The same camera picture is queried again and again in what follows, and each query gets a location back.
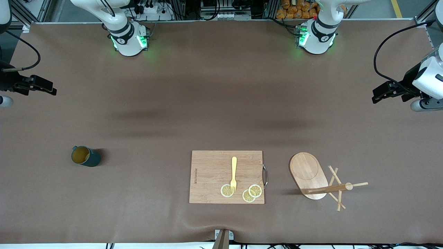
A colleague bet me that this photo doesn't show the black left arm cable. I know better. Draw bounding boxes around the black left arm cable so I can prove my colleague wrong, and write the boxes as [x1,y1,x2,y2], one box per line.
[373,21,435,95]

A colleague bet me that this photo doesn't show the brown table cover mat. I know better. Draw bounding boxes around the brown table cover mat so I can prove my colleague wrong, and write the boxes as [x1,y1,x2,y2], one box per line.
[0,19,443,244]

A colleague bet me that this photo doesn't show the bamboo cutting board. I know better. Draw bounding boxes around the bamboo cutting board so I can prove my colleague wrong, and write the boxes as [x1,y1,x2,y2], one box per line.
[189,150,269,204]

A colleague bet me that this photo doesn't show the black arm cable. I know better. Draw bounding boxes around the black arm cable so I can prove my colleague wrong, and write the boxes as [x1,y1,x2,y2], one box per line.
[373,21,435,95]
[0,30,42,72]

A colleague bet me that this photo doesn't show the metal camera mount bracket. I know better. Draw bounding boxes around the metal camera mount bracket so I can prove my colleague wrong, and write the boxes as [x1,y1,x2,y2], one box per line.
[214,229,234,249]

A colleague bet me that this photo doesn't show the yellow fork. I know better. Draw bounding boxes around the yellow fork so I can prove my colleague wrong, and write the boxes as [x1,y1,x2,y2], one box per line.
[230,156,238,193]

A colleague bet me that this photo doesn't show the grey power strip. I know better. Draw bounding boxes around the grey power strip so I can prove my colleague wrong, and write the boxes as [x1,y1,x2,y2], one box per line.
[200,10,252,20]

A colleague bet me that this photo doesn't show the white power strip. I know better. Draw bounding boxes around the white power strip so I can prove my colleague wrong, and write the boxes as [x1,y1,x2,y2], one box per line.
[138,3,174,22]

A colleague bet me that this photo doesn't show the orange snack bags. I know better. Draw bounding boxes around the orange snack bags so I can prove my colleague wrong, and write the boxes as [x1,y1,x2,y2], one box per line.
[276,0,320,20]

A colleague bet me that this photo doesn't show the wooden mug tree rack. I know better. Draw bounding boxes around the wooden mug tree rack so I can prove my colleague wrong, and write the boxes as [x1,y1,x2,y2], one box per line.
[289,152,369,212]

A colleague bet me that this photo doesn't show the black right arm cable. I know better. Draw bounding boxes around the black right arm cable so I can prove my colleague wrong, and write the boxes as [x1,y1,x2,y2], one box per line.
[0,30,42,72]

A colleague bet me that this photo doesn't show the dark teal mug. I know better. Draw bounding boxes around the dark teal mug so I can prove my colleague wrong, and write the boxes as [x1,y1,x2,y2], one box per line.
[71,146,102,168]

